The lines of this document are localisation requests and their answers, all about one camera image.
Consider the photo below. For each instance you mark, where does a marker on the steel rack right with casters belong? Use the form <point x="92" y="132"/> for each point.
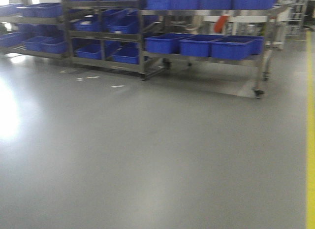
<point x="232" y="11"/>

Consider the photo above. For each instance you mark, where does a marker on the steel rack centre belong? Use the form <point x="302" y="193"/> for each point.
<point x="111" y="34"/>

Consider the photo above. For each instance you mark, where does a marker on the blue bin lower middle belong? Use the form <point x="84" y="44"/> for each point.
<point x="198" y="45"/>

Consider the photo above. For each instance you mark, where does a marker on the steel rack left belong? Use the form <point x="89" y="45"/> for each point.
<point x="34" y="30"/>

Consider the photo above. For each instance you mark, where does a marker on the blue bin lower right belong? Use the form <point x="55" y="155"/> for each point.
<point x="236" y="47"/>

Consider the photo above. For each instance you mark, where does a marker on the blue bin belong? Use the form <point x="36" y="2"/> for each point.
<point x="198" y="45"/>
<point x="165" y="44"/>
<point x="236" y="47"/>

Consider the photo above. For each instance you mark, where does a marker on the blue bin lower left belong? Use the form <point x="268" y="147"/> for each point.
<point x="165" y="44"/>

